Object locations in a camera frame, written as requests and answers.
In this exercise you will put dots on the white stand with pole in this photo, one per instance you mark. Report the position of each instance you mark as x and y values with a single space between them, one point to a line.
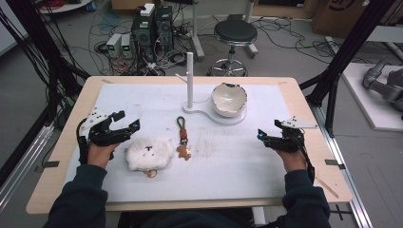
190 82

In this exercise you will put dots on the person's right hand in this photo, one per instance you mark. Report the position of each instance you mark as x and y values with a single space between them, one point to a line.
294 161

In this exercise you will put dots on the person's left hand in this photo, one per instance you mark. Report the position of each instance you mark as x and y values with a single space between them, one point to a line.
99 155

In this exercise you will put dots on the black tape strip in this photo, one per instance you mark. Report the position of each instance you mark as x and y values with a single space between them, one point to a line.
50 164
334 163

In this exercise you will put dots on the cardboard box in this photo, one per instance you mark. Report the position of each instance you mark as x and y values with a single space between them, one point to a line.
339 15

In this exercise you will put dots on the white table mat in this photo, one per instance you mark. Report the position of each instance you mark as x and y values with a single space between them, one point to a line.
221 167

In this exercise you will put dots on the white shell-shaped bowl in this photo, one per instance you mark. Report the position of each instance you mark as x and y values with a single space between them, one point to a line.
228 99

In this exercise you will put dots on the black frame post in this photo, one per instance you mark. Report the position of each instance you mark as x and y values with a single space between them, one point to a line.
41 41
348 53

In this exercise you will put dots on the white floor board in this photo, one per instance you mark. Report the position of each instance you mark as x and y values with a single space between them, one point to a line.
364 104

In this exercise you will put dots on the white fluffy plush pouch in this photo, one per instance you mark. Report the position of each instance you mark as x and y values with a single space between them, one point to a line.
149 155

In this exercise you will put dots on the black round stool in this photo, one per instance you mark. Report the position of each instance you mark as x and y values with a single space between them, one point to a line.
235 33

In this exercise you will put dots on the wooden table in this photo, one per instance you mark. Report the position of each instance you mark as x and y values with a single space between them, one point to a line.
316 177

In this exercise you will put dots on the person's lap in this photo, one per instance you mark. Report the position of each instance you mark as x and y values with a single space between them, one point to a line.
190 220

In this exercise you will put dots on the grey power supply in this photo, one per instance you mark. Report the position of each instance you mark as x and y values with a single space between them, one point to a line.
114 44
126 46

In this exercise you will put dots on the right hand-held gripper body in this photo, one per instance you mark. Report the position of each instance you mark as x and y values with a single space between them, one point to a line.
290 141

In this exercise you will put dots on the black computer tower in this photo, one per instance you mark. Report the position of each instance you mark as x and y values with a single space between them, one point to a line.
164 30
143 34

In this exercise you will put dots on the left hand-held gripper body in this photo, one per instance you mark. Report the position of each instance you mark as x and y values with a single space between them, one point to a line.
101 134

